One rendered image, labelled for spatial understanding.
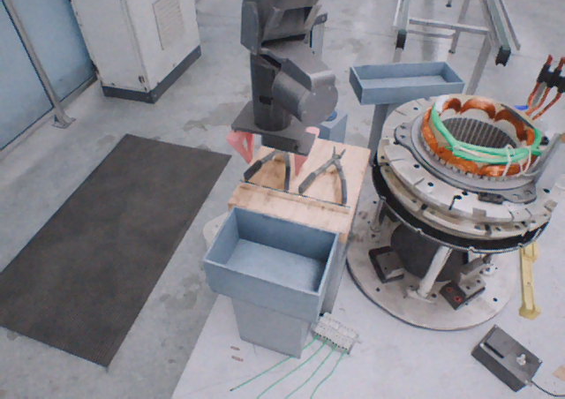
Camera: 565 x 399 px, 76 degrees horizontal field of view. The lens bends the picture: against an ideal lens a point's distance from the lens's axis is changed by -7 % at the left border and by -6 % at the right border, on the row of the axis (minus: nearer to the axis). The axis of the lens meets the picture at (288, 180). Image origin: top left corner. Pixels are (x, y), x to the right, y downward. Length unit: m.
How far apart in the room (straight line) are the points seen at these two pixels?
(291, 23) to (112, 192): 1.91
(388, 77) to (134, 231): 1.46
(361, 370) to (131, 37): 2.36
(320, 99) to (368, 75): 0.55
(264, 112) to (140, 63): 2.28
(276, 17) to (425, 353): 0.65
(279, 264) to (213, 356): 0.25
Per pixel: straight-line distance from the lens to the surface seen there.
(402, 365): 0.80
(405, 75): 1.02
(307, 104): 0.44
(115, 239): 2.04
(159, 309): 1.77
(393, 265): 0.82
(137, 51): 2.73
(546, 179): 0.69
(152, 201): 2.14
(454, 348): 0.84
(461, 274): 0.82
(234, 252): 0.64
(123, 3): 2.62
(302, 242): 0.60
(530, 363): 0.84
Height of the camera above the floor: 1.51
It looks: 45 degrees down
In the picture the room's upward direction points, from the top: straight up
